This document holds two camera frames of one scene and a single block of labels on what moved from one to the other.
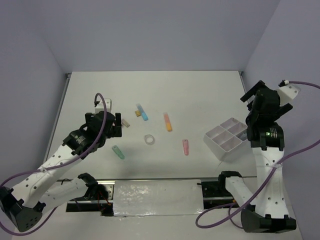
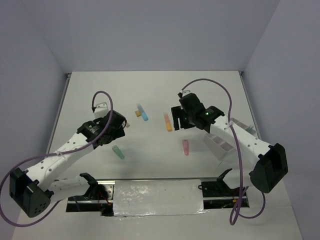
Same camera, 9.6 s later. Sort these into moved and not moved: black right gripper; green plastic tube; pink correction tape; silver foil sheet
Moved: black right gripper
Not moved: pink correction tape; silver foil sheet; green plastic tube
